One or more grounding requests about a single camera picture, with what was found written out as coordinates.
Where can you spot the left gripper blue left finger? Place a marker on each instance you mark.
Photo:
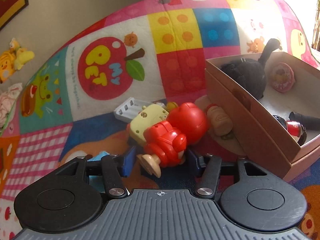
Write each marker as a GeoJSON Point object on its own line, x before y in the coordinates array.
{"type": "Point", "coordinates": [116, 167]}

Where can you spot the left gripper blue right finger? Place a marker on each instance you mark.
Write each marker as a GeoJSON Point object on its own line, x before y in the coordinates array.
{"type": "Point", "coordinates": [206, 169]}

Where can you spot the red round-head toy figure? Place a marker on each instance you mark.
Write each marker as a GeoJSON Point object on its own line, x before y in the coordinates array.
{"type": "Point", "coordinates": [166, 141]}

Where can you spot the white battery charger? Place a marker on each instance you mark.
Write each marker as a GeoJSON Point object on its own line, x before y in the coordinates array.
{"type": "Point", "coordinates": [130, 108]}

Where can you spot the pink cardboard box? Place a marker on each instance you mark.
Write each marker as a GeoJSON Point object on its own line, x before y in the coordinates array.
{"type": "Point", "coordinates": [263, 139]}

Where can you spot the cream yellow toy keychain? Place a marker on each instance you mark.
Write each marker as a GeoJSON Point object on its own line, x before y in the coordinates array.
{"type": "Point", "coordinates": [147, 117]}

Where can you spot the black red doll keychain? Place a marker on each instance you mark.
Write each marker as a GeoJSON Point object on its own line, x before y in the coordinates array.
{"type": "Point", "coordinates": [298, 125]}

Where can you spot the black plush cat toy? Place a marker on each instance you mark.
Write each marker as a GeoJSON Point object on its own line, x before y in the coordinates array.
{"type": "Point", "coordinates": [250, 73]}

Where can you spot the yellow pudding toy pink base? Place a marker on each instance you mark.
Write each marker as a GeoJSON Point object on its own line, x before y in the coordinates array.
{"type": "Point", "coordinates": [281, 77]}

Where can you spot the blue white tissue pack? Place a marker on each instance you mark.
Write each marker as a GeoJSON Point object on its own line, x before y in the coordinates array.
{"type": "Point", "coordinates": [97, 181]}

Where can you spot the colourful cartoon play mat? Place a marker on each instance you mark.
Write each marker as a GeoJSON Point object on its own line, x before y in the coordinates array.
{"type": "Point", "coordinates": [153, 50]}

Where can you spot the pink white crumpled cloth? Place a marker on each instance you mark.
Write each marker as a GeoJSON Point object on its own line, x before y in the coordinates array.
{"type": "Point", "coordinates": [7, 101]}

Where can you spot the yellow bear plush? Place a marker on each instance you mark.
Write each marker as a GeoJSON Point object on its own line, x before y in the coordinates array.
{"type": "Point", "coordinates": [22, 55]}

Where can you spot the yellow duck plush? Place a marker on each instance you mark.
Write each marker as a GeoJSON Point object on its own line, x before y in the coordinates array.
{"type": "Point", "coordinates": [6, 65]}

